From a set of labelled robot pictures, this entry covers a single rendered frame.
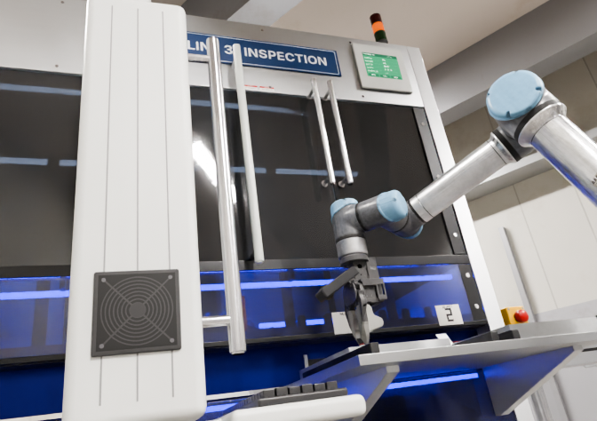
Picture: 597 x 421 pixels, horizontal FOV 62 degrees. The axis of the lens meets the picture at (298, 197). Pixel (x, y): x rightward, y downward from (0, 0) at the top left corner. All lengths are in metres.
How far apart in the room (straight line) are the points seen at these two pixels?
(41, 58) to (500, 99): 1.26
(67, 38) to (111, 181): 0.96
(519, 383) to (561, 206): 2.78
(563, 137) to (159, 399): 0.87
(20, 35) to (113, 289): 1.12
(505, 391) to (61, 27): 1.67
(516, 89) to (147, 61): 0.75
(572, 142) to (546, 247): 3.06
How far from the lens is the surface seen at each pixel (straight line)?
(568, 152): 1.11
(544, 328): 1.28
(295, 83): 1.76
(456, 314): 1.62
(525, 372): 1.50
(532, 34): 3.84
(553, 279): 4.11
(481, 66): 3.87
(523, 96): 1.15
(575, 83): 4.49
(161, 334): 0.73
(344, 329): 1.42
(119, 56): 0.96
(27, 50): 1.70
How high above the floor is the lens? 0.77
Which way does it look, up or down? 25 degrees up
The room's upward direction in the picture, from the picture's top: 9 degrees counter-clockwise
